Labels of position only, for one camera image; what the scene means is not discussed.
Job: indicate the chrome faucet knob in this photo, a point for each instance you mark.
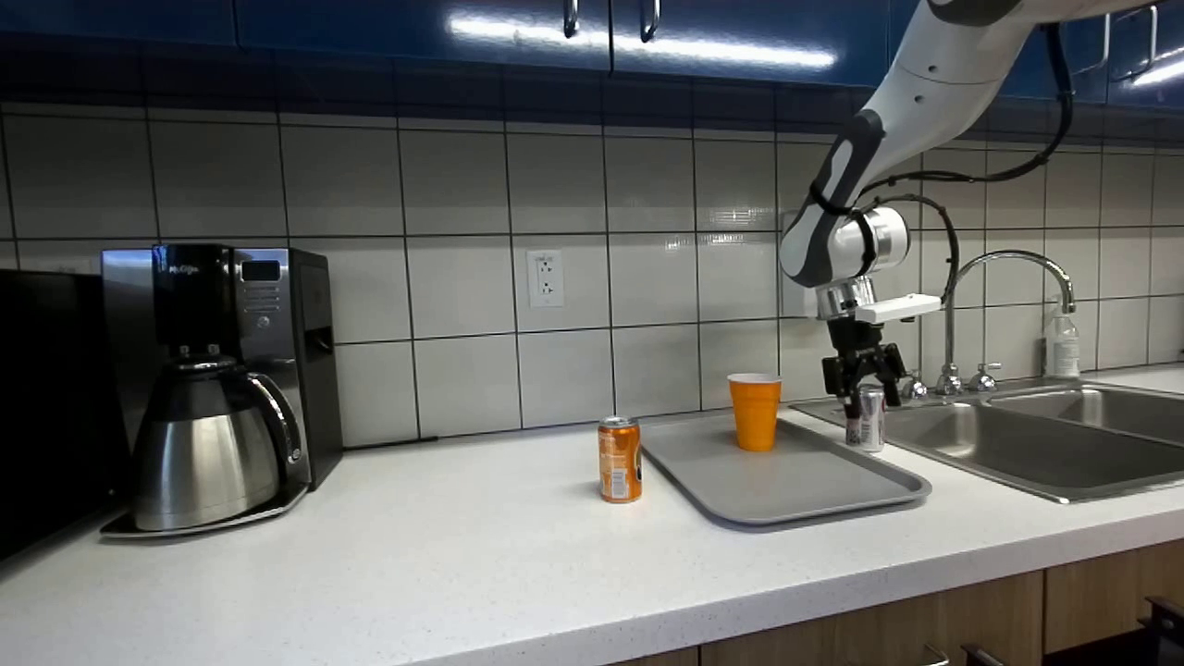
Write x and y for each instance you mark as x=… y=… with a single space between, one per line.
x=920 y=392
x=984 y=375

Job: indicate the black coffee maker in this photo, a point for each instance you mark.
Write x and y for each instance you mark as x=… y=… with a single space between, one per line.
x=284 y=334

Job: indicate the blue upper cabinets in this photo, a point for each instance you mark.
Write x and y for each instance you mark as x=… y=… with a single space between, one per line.
x=308 y=23

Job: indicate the steel coffee carafe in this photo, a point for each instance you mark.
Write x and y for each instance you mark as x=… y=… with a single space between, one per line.
x=203 y=456

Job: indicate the white wall outlet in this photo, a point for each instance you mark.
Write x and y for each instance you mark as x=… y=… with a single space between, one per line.
x=544 y=281

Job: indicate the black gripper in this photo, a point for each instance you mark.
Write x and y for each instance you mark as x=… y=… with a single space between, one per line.
x=861 y=343

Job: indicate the grey metal tray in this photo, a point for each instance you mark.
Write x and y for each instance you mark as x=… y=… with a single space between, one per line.
x=778 y=483

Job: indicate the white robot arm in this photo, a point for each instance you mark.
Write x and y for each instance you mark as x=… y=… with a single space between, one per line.
x=938 y=76

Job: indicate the chrome gooseneck faucet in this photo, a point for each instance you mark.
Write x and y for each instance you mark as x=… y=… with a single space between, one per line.
x=947 y=319

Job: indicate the silver coke can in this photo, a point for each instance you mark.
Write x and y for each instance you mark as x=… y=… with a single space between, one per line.
x=867 y=432

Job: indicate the clear soap bottle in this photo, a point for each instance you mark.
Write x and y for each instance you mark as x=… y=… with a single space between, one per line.
x=1063 y=353

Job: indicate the orange paper cup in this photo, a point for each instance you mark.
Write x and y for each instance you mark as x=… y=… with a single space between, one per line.
x=757 y=414

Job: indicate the wooden base cabinet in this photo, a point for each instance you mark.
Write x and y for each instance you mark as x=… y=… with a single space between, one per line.
x=1095 y=604

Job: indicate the orange fanta can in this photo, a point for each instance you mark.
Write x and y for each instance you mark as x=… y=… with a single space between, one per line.
x=619 y=463

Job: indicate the black microwave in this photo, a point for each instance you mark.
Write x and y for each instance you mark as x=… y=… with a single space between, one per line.
x=58 y=409

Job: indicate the stainless steel double sink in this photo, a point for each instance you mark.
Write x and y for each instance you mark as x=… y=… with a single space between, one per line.
x=1061 y=448

